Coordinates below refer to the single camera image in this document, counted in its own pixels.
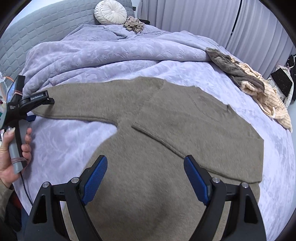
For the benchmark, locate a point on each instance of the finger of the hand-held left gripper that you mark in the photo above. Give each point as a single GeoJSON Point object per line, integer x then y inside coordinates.
{"type": "Point", "coordinates": [49, 100]}
{"type": "Point", "coordinates": [31, 118]}

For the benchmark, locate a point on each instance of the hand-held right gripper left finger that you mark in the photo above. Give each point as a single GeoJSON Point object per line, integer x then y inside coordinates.
{"type": "Point", "coordinates": [96, 178]}

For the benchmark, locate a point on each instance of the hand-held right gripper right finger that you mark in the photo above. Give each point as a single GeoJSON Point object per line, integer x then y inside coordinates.
{"type": "Point", "coordinates": [195, 178]}

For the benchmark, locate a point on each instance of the olive brown fuzzy sweater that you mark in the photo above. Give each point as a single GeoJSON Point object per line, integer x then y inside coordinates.
{"type": "Point", "coordinates": [150, 129]}

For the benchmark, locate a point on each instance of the person's left hand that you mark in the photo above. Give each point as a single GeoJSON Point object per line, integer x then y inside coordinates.
{"type": "Point", "coordinates": [5, 162]}

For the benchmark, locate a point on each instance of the lavender embossed fleece blanket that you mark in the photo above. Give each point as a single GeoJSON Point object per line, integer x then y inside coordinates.
{"type": "Point", "coordinates": [92, 51]}

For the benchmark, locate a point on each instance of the grey quilted headboard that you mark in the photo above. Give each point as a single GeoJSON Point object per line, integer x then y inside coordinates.
{"type": "Point", "coordinates": [46, 23]}

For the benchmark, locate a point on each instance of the lavender fleece bed sheet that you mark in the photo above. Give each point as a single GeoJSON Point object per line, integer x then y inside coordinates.
{"type": "Point", "coordinates": [208, 74]}

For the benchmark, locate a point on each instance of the round cream pleated pillow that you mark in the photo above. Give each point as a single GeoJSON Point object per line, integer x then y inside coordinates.
{"type": "Point", "coordinates": [108, 12]}

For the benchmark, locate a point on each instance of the cream striped fleece garment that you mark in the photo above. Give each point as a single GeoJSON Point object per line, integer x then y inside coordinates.
{"type": "Point", "coordinates": [275, 104]}

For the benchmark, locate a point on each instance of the taupe ruffled cloth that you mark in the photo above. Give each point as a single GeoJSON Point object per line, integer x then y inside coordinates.
{"type": "Point", "coordinates": [134, 25]}

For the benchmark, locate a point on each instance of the grey fuzzy garment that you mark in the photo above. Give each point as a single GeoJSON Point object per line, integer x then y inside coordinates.
{"type": "Point", "coordinates": [231, 67]}

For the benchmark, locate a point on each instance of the dark bedside object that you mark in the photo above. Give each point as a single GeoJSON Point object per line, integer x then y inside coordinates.
{"type": "Point", "coordinates": [145, 21]}

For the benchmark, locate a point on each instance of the black glitter bag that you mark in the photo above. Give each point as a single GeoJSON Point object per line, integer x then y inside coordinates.
{"type": "Point", "coordinates": [282, 81]}

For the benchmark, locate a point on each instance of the grey pleated curtain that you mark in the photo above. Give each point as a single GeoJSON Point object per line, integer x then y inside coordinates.
{"type": "Point", "coordinates": [261, 30]}
{"type": "Point", "coordinates": [185, 16]}

